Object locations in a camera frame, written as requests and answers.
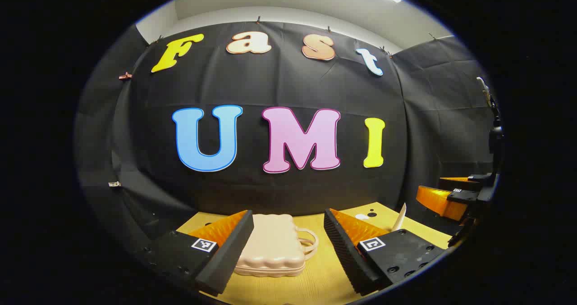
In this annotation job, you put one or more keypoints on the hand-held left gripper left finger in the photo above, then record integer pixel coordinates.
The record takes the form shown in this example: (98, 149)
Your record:
(230, 255)

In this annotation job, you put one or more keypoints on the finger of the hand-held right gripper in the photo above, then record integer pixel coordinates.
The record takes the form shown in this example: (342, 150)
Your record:
(439, 201)
(460, 181)

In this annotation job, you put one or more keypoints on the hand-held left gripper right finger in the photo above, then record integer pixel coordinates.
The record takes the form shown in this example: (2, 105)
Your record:
(346, 255)

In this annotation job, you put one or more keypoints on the pink hard-shell suitcase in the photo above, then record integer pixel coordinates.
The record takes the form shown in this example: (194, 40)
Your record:
(270, 242)

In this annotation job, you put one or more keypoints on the white squeeze tube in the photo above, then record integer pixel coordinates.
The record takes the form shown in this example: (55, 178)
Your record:
(399, 219)

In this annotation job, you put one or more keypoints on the black backdrop cloth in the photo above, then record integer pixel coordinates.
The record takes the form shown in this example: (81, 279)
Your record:
(270, 84)

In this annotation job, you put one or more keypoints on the copper clip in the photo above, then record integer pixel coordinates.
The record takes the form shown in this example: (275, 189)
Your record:
(126, 76)

